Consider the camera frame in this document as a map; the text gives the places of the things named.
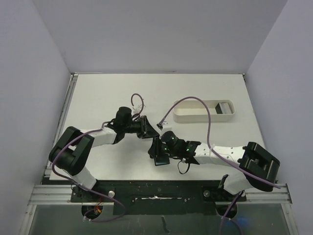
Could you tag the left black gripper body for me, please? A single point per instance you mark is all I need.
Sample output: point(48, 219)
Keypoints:
point(133, 127)

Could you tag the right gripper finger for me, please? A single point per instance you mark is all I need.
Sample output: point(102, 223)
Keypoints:
point(153, 151)
point(157, 142)

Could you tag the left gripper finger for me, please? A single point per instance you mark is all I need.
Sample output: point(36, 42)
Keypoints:
point(145, 127)
point(150, 131)

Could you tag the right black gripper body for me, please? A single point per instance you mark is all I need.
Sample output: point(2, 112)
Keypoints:
point(156, 149)

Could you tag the black card holder wallet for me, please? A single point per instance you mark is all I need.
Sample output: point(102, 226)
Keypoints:
point(158, 161)

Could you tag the stack of silver credit cards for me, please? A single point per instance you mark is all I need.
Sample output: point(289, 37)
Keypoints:
point(223, 108)

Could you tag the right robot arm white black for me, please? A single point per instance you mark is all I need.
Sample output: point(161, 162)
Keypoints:
point(257, 168)

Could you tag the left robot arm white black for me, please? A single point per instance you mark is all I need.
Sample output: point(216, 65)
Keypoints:
point(69, 155)

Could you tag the white oblong plastic tray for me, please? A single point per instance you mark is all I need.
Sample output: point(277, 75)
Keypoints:
point(193, 111)

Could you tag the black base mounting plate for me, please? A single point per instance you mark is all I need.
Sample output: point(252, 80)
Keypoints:
point(151, 197)

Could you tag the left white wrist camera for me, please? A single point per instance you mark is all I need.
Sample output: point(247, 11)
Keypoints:
point(138, 108)

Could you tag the aluminium frame rail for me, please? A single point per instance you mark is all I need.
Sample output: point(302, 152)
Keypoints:
point(50, 195)
point(277, 196)

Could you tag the right aluminium frame rail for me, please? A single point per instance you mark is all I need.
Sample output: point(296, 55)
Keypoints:
point(277, 196)

